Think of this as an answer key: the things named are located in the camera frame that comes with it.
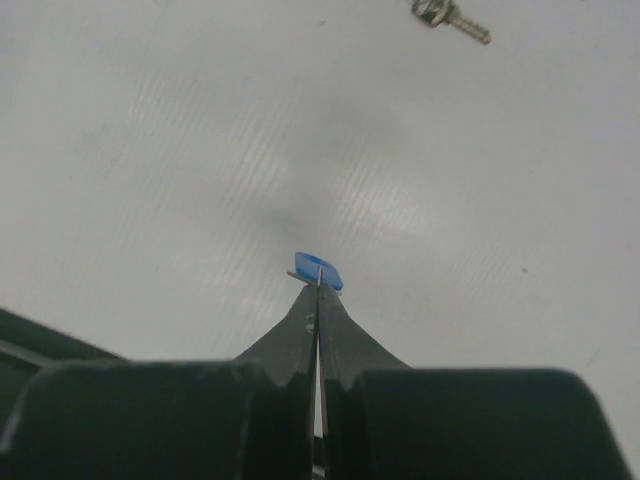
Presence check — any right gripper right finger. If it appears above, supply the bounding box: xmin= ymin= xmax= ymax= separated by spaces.
xmin=317 ymin=286 xmax=631 ymax=479

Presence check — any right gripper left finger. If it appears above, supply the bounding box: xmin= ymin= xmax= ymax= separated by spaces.
xmin=1 ymin=286 xmax=317 ymax=479

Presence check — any blue key tag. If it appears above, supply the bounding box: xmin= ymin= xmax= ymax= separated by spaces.
xmin=287 ymin=252 xmax=344 ymax=296

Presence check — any small silver key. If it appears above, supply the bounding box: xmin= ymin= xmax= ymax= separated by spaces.
xmin=411 ymin=0 xmax=492 ymax=45

